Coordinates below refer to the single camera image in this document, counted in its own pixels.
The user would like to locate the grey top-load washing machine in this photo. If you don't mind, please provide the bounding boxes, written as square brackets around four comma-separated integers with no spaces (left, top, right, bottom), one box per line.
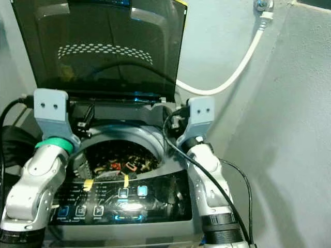
[0,90,207,248]

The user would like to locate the white water hose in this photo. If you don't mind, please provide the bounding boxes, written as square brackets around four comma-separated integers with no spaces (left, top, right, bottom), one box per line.
[176,10,275,97]

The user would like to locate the dark patterned clothes in drum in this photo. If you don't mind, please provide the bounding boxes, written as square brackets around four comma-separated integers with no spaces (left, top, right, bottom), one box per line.
[83,139,158,176]

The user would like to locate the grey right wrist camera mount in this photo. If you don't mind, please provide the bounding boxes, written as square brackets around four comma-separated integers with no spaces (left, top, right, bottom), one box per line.
[176,96,215,148]

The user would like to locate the dark tinted washer lid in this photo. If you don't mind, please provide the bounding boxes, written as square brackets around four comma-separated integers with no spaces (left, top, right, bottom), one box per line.
[11,0,188,101]

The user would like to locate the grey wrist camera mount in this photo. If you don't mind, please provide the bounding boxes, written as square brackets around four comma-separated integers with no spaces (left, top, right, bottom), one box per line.
[176,96,215,148]
[34,89,81,150]

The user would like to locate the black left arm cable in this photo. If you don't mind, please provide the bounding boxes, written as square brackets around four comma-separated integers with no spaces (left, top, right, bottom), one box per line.
[0,95,35,156]

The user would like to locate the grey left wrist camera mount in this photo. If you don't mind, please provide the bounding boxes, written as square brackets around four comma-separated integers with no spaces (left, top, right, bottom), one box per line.
[34,89,81,150]

